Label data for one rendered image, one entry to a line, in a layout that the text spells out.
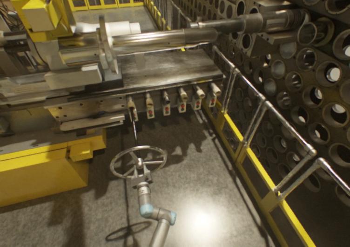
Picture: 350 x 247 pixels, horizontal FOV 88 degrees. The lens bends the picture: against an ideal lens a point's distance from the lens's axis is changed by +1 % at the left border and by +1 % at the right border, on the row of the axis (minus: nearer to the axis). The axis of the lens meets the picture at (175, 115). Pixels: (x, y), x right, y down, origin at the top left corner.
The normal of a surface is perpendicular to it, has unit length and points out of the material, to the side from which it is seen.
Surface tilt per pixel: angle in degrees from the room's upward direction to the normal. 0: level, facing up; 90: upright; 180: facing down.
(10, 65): 90
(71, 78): 90
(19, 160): 0
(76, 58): 90
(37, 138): 0
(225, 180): 0
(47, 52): 87
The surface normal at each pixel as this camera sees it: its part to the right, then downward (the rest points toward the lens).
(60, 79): 0.26, 0.69
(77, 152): 0.00, -0.70
